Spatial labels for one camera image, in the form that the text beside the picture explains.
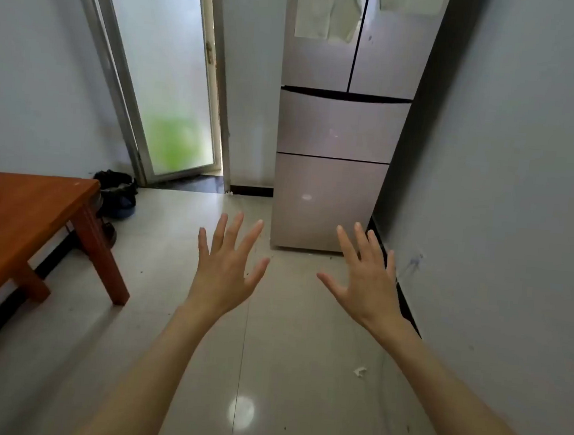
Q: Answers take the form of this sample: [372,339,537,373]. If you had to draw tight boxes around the black trash bag bin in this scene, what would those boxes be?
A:
[90,168,140,223]

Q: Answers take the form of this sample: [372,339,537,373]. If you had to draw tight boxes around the person's right forearm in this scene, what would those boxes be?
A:
[357,312,572,435]

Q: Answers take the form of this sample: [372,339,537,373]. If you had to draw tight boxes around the frosted glass door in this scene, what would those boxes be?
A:
[51,0,245,194]

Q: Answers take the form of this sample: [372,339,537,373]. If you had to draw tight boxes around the person's left forearm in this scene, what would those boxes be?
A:
[69,291,229,435]

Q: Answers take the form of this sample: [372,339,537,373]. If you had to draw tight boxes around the person's right hand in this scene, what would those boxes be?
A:
[311,219,413,334]

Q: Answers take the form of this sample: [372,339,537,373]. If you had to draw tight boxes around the brown wooden table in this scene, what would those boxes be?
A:
[0,171,140,337]

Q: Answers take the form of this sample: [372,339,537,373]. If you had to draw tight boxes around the person's left hand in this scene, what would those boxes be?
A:
[184,208,274,321]

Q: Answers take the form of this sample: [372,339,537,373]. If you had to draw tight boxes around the silver pink refrigerator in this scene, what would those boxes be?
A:
[267,0,453,262]

